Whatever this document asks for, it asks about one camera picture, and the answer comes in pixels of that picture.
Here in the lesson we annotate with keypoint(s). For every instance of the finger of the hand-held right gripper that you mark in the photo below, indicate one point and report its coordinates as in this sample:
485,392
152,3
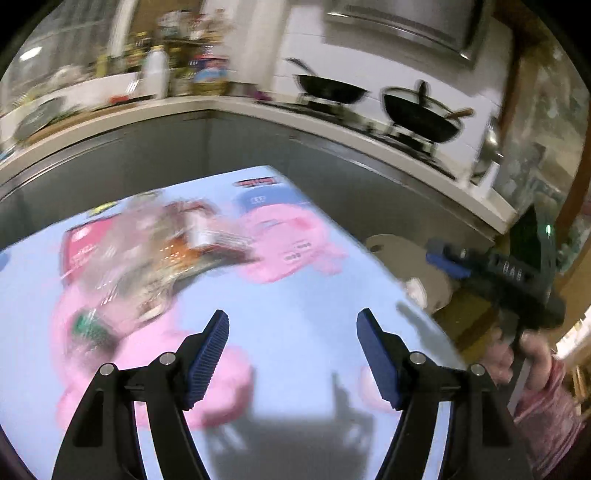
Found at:
445,264

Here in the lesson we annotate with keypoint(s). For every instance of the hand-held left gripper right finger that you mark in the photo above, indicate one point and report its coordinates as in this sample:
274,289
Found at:
376,360

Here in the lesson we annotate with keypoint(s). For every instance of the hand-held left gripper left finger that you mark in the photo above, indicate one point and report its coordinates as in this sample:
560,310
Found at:
207,364

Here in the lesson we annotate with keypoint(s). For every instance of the beige plastic bin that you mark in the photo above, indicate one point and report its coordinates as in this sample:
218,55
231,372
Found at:
392,258

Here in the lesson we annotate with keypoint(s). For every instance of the clear bag of snack packets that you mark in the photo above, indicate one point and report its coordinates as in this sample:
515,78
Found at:
147,267

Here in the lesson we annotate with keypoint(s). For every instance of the green plastic packet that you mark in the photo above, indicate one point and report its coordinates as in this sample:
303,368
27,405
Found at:
92,327

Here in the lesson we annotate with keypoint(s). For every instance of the red white snack wrapper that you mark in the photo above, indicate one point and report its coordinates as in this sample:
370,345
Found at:
212,235

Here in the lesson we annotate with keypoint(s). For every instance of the person's right hand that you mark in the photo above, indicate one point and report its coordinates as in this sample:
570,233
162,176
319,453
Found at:
498,360

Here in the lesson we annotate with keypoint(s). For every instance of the blue cartoon-print blanket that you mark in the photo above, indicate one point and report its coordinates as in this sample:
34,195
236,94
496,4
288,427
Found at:
300,286

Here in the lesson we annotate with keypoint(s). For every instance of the steel pot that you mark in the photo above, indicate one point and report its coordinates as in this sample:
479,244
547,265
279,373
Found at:
487,152

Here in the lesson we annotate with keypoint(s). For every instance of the black wok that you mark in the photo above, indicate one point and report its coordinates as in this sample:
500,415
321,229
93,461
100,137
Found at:
420,122

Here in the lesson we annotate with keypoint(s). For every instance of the gas stove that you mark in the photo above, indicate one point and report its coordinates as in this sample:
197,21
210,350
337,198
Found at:
369,129

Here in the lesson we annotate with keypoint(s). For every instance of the glass wok lid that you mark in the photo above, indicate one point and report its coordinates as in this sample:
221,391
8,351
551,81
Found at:
415,104

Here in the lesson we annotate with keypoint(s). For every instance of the black frying pan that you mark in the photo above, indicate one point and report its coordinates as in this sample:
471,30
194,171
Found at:
332,90

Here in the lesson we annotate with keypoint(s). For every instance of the kitchen counter with grey cabinets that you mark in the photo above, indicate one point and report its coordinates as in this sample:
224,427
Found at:
231,147

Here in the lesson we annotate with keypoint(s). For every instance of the steel range hood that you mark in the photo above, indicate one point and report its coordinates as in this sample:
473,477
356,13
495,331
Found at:
406,23

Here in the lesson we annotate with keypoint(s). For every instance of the purple cloth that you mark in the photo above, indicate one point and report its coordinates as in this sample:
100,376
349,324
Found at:
263,96

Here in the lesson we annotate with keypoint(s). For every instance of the blue red printed bag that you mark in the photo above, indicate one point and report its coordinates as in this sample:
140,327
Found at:
210,76

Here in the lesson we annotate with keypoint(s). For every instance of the white foam box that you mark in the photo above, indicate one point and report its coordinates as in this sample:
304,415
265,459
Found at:
101,90

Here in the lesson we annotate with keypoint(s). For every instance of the white plastic jug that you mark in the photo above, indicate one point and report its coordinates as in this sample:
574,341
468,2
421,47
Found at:
156,74

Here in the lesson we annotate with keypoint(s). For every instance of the round metal lid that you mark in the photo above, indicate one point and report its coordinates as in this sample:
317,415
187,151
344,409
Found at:
39,120

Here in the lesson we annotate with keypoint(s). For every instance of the row of sauce bottles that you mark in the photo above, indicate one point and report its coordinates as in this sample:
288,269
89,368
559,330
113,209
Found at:
117,55

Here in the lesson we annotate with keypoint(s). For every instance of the pile of plastic bags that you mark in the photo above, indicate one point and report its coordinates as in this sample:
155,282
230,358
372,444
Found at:
182,25

